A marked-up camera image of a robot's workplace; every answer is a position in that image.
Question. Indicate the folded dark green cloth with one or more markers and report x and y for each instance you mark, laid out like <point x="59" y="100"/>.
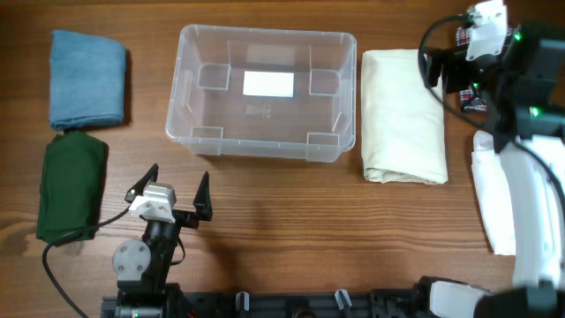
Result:
<point x="73" y="174"/>

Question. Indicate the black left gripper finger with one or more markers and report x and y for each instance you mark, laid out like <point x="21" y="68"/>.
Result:
<point x="138" y="188"/>
<point x="202" y="200"/>

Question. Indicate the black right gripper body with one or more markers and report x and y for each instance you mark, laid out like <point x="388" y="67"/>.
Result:
<point x="461" y="74"/>

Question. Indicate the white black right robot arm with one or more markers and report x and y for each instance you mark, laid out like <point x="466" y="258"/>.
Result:
<point x="515" y="74"/>

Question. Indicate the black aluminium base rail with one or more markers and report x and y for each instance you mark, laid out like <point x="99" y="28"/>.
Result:
<point x="341" y="303"/>

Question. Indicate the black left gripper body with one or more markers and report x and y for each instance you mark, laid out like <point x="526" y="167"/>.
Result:
<point x="163" y="235"/>

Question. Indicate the clear plastic storage container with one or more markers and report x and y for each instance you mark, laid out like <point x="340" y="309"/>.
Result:
<point x="264" y="92"/>

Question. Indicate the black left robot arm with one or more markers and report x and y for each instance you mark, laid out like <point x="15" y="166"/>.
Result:
<point x="142" y="265"/>

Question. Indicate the cream cloth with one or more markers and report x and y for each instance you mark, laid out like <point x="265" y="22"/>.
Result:
<point x="402" y="124"/>

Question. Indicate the red navy plaid cloth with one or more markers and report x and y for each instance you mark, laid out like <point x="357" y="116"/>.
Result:
<point x="469" y="102"/>

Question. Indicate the white cloth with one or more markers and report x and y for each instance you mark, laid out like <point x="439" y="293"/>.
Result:
<point x="492" y="190"/>

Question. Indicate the folded blue cloth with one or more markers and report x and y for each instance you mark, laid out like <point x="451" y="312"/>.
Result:
<point x="86" y="81"/>

